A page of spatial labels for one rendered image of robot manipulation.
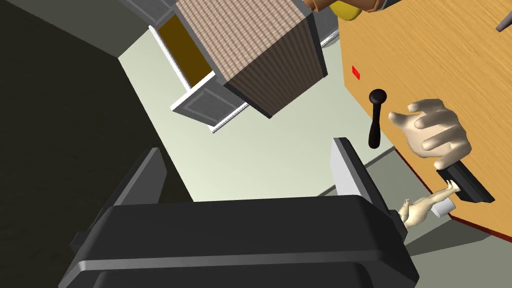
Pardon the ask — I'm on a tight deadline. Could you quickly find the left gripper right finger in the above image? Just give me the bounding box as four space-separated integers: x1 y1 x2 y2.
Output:
330 137 391 215

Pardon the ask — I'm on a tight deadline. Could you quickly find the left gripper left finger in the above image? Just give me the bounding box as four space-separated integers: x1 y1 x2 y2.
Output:
104 147 168 217

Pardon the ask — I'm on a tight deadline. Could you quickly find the black ladle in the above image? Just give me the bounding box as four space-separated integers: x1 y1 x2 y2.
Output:
367 89 388 150

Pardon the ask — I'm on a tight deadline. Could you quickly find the small beige figurine white base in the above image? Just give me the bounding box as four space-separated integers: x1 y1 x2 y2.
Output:
398 179 457 231

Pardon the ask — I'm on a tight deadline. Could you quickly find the grey panelled door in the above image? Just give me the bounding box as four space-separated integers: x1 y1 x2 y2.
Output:
169 73 251 135

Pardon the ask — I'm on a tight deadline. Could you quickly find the beige hand statue black base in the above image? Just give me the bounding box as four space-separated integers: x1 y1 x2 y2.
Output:
387 98 496 205

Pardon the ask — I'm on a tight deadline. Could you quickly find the light wooden table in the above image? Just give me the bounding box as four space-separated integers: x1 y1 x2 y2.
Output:
337 0 512 243

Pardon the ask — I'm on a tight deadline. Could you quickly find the yellow rounded object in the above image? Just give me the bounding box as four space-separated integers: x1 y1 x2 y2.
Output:
328 0 363 22

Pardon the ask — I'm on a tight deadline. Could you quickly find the orange-brown rounded object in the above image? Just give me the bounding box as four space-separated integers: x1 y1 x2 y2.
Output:
302 0 386 13

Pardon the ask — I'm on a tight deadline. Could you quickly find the grey metal utensil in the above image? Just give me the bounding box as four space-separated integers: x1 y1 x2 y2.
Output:
495 13 512 33

